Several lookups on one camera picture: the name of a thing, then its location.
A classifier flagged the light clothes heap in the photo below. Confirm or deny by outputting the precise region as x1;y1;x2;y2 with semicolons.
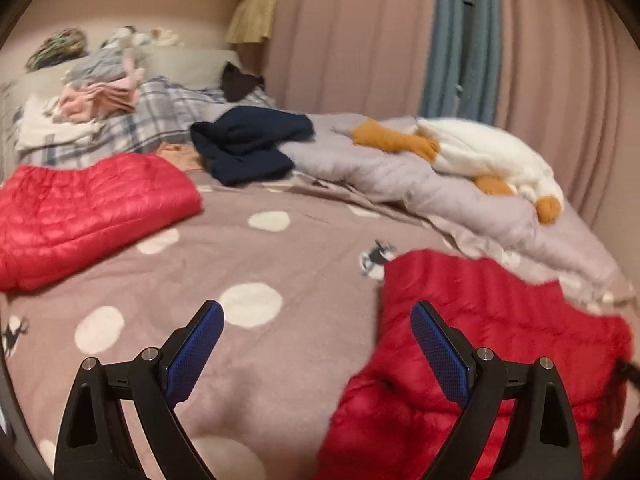
107;25;186;51

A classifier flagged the plaid blanket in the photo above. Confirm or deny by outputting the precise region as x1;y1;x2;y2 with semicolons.
15;76;276;167

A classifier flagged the grey garment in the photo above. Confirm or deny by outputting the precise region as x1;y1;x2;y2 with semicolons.
65;47;136;86

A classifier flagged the grey pillow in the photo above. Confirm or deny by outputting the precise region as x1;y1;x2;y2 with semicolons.
140;47;246;91

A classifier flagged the pink clothes pile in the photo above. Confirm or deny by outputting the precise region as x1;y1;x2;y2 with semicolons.
52;72;146;123

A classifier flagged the lilac duvet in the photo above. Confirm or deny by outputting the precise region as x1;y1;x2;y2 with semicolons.
200;105;636;306

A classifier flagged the dotted mauve bed sheet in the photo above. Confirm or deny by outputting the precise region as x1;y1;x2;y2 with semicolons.
0;160;640;480

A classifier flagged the blue curtain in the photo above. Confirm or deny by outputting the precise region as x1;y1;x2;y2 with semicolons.
420;0;503;121

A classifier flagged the black garment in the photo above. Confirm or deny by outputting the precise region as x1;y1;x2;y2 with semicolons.
220;62;266;103

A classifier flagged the white duck plush toy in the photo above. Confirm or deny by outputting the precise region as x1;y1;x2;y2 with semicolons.
350;116;565;226

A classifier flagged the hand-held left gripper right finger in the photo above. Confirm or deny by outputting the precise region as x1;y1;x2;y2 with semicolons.
410;300;585;480

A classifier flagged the yellow pleated skirt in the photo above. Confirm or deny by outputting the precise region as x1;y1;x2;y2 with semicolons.
225;0;278;46

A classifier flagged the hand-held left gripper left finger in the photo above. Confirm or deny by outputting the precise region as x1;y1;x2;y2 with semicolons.
52;300;226;480

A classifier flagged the pink curtain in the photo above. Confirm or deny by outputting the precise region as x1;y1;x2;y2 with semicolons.
260;0;640;241

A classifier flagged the red down jacket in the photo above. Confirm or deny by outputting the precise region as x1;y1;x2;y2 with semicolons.
0;152;203;293
312;249;635;480

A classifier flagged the white cloth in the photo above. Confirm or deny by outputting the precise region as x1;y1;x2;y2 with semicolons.
14;95;106;153

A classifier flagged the green patterned cloth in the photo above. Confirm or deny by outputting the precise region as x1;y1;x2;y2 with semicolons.
25;29;88;72

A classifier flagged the navy blue garment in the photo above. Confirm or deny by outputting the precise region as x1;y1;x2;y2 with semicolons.
190;106;316;187

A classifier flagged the peach cloth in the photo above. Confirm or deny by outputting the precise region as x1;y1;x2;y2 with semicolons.
155;142;206;173

